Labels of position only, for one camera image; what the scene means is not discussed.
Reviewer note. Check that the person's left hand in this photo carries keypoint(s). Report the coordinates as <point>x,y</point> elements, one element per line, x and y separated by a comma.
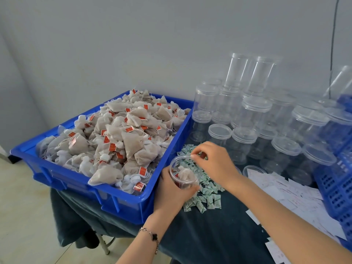
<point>173,200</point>

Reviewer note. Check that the person's right hand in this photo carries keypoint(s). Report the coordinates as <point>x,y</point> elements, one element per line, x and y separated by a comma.
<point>220,162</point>

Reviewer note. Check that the white mesh tea bag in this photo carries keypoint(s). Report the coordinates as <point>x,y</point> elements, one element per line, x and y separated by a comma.
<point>186,176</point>

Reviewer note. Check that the pile of green desiccant packets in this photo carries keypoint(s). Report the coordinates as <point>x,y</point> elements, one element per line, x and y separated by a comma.
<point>206,195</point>

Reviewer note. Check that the stack of clear lids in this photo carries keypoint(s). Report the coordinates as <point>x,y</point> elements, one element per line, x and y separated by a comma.
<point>254,168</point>

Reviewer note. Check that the clear jar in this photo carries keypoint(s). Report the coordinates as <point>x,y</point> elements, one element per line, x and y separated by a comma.
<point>176,162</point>

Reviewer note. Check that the group of lidded jars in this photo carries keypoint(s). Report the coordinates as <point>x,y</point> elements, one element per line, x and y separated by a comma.
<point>258,107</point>

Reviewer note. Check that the pile of tea bags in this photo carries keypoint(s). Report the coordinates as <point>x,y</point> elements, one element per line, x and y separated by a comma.
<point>121,140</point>

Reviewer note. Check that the pile of white label papers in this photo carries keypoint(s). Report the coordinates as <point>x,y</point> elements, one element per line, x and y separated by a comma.
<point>297,200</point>

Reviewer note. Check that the blue slatted crate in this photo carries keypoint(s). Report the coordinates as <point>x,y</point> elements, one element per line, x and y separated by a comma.
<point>338,189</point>

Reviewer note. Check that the person's left forearm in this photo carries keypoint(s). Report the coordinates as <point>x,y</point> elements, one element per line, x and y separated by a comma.
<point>140,247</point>

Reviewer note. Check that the person's right forearm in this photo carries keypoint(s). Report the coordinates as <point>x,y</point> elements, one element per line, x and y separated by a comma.
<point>286,228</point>

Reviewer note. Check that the metal table leg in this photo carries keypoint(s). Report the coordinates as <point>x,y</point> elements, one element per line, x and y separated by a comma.
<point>103,244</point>

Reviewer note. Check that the blue plastic tray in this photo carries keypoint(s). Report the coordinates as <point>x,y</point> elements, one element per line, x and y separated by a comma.
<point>82,187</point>

